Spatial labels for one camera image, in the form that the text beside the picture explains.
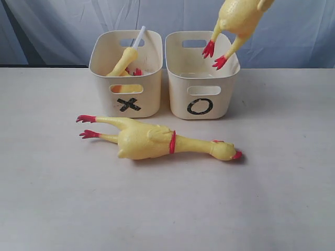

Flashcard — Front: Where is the cream bin marked X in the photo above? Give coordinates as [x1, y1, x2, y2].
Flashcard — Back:
[88, 30, 163, 118]

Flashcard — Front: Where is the whole rubber chicken lying flat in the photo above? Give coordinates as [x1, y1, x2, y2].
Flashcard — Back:
[76, 115, 242, 161]

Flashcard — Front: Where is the headless rubber chicken body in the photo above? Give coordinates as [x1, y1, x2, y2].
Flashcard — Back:
[110, 67, 143, 94]

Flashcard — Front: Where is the blue grey backdrop curtain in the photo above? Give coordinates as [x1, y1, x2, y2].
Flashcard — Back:
[1, 1, 334, 68]

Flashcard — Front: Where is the whole rubber chicken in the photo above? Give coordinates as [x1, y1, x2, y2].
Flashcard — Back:
[202, 0, 274, 70]
[76, 115, 242, 161]

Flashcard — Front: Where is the broken chicken head neck piece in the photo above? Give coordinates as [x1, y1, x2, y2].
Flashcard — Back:
[107, 26, 146, 76]

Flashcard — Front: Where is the cream bin marked O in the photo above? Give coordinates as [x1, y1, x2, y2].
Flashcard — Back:
[165, 31, 240, 120]

